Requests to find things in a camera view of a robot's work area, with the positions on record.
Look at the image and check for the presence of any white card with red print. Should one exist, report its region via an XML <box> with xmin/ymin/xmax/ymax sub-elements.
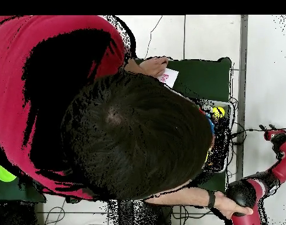
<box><xmin>156</xmin><ymin>67</ymin><xmax>180</xmax><ymax>90</ymax></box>

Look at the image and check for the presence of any clear mesh bin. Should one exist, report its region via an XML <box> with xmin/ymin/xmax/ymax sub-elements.
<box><xmin>194</xmin><ymin>98</ymin><xmax>234</xmax><ymax>174</ymax></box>

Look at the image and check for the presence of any person's right hand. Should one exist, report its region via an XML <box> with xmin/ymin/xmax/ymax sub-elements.
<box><xmin>213</xmin><ymin>190</ymin><xmax>254</xmax><ymax>221</ymax></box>

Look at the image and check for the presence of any person's left hand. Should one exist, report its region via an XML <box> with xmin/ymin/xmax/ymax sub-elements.
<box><xmin>139</xmin><ymin>56</ymin><xmax>170</xmax><ymax>79</ymax></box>

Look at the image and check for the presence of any yellow smiley ball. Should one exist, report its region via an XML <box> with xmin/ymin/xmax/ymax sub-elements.
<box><xmin>212</xmin><ymin>105</ymin><xmax>226</xmax><ymax>119</ymax></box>

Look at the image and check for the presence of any black wristwatch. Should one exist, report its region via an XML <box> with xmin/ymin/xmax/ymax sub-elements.
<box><xmin>206</xmin><ymin>189</ymin><xmax>217</xmax><ymax>210</ymax></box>

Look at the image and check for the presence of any person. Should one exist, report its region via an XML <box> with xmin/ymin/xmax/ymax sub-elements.
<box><xmin>0</xmin><ymin>15</ymin><xmax>254</xmax><ymax>221</ymax></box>

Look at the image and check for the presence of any black cable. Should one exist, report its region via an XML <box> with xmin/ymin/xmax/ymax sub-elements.
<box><xmin>229</xmin><ymin>127</ymin><xmax>267</xmax><ymax>141</ymax></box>

